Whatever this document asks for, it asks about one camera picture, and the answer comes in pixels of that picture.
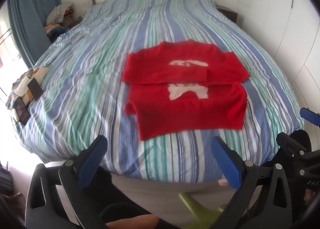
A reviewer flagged blue green striped duvet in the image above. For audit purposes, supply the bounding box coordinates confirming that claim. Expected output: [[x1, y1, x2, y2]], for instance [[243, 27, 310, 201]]
[[10, 0, 305, 183]]

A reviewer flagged white wardrobe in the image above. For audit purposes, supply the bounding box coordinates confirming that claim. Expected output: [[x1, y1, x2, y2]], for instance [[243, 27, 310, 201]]
[[239, 0, 320, 114]]

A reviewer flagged patchwork patterned cloth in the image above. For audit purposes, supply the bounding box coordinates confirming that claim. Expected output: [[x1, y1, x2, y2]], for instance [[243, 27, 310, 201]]
[[6, 67, 50, 126]]

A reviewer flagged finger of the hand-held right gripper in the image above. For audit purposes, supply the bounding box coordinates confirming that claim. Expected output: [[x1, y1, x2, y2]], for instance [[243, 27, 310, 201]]
[[276, 131, 308, 163], [299, 107, 320, 127]]

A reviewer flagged blue curtain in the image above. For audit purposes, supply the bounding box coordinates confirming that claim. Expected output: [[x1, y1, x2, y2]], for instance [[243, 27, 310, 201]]
[[7, 0, 62, 69]]

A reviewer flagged grey bed base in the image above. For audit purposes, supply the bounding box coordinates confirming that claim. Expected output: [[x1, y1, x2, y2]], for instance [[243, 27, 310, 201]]
[[110, 172, 234, 222]]

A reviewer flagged green plastic stool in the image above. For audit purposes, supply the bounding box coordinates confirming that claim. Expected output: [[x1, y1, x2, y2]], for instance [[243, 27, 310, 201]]
[[178, 193, 225, 229]]

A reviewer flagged dark wooden nightstand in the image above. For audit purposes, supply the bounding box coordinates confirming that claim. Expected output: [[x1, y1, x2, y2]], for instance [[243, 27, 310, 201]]
[[215, 4, 238, 23]]

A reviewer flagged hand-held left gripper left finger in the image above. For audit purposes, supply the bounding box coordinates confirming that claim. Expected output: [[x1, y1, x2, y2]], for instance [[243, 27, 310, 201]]
[[25, 135, 110, 229]]

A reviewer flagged pile of clothes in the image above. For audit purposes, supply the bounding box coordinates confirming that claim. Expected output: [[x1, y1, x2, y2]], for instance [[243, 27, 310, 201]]
[[44, 3, 75, 42]]

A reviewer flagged red knit sweater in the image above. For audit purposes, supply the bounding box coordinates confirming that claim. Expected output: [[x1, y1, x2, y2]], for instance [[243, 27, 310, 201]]
[[122, 39, 251, 141]]

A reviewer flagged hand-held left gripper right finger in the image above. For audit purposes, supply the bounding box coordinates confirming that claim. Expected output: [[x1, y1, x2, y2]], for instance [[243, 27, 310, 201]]
[[211, 136, 298, 229]]

